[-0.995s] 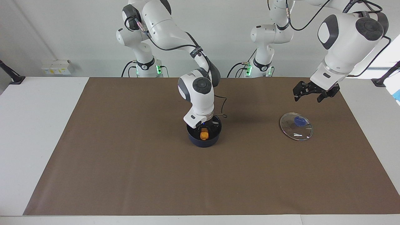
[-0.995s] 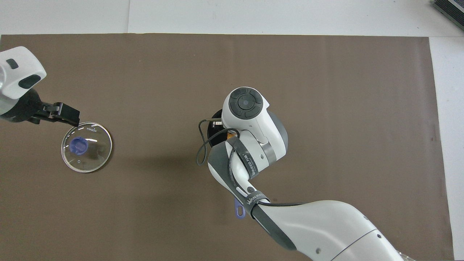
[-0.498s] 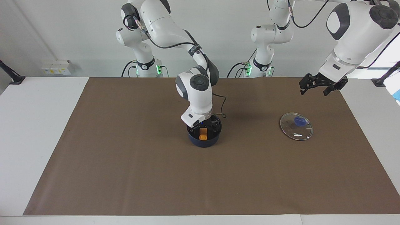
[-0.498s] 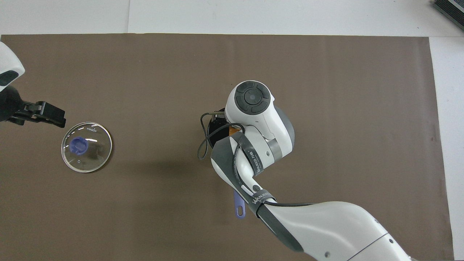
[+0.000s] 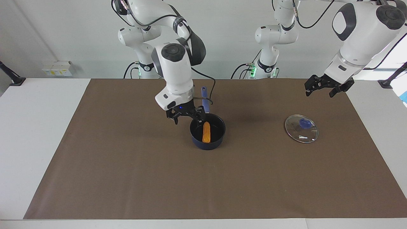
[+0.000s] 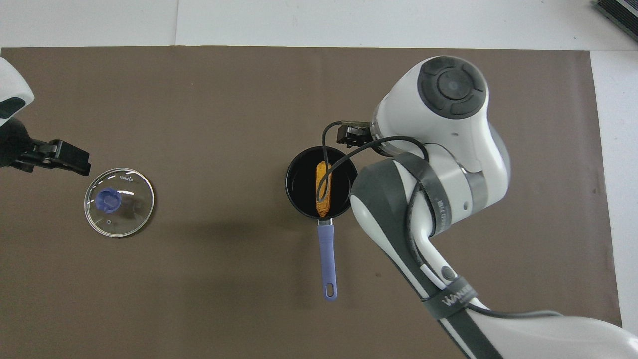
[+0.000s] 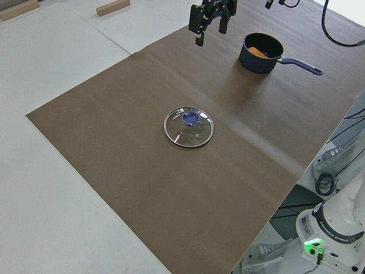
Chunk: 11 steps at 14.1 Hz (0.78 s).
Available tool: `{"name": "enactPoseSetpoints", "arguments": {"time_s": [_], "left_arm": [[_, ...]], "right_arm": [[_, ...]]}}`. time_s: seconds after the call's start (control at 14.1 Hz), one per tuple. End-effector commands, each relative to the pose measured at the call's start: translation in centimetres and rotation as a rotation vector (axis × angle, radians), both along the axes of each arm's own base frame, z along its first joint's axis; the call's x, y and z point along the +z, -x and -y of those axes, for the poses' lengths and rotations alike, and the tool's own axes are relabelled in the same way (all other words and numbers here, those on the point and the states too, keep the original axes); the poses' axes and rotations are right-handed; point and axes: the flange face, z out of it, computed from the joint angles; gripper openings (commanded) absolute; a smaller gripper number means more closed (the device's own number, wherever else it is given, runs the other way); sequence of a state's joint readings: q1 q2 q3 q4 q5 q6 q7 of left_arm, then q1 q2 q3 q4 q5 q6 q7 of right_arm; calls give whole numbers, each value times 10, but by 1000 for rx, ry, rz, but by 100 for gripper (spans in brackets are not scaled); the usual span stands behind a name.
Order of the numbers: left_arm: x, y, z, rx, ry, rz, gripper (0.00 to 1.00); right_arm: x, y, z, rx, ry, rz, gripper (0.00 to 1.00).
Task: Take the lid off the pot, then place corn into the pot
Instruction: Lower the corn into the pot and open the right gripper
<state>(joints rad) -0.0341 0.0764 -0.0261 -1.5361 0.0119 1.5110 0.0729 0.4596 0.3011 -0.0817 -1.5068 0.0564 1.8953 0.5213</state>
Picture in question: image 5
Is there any white wall socket box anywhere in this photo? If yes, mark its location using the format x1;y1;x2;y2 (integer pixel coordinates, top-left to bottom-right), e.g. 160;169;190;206
42;61;73;77

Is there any dark pot with purple handle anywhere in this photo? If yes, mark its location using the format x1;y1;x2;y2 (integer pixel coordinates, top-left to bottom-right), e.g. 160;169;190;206
190;87;226;151

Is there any glass lid with blue knob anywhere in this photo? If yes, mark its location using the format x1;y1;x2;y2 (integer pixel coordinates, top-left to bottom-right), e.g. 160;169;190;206
284;114;319;144

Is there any black base power cable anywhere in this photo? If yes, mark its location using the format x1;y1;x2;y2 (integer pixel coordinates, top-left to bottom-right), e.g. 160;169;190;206
231;49;262;80
123;62;141;79

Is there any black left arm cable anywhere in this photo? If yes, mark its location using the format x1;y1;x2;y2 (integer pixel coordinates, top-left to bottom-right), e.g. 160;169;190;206
292;0;407;71

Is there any black clamp stand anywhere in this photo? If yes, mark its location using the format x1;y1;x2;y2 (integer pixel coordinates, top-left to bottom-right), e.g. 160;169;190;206
0;61;26;87
377;62;407;89

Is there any black velcro cable strap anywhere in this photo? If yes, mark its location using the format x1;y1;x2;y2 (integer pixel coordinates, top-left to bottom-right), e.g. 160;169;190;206
173;15;189;33

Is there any brown table mat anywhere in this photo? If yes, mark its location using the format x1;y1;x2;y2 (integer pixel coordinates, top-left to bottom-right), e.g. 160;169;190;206
23;79;407;220

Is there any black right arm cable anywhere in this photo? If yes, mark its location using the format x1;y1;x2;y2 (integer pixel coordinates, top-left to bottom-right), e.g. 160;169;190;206
111;0;217;106

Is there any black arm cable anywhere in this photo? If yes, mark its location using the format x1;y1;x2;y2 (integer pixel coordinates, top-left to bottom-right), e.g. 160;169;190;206
111;0;217;106
292;0;407;71

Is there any yellow toy corn cob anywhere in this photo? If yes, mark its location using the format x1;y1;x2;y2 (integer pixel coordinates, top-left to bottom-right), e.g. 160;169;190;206
202;121;211;143

